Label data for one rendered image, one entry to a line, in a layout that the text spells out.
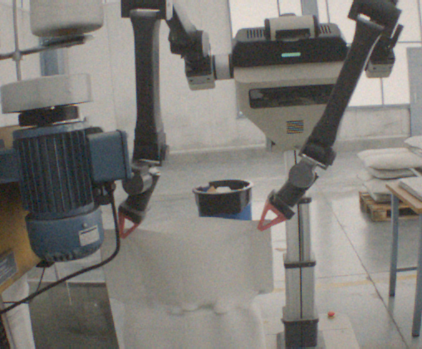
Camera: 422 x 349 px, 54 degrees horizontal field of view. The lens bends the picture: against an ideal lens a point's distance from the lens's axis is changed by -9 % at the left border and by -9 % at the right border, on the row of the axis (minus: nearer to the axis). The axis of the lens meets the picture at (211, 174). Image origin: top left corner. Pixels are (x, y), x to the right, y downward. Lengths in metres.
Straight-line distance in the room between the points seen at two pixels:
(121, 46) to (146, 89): 8.55
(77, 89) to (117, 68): 8.78
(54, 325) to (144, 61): 1.16
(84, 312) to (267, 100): 1.01
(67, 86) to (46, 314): 1.19
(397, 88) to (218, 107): 3.77
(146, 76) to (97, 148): 0.27
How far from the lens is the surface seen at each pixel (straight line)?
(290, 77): 1.42
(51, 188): 0.79
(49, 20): 0.93
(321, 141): 1.08
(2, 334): 0.97
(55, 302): 1.76
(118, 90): 9.54
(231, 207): 3.28
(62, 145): 0.78
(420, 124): 9.67
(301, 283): 1.79
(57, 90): 0.76
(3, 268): 0.91
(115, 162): 0.81
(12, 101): 0.79
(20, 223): 0.98
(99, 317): 1.71
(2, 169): 0.85
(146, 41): 0.99
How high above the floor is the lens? 1.35
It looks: 10 degrees down
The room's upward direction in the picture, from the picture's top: 5 degrees counter-clockwise
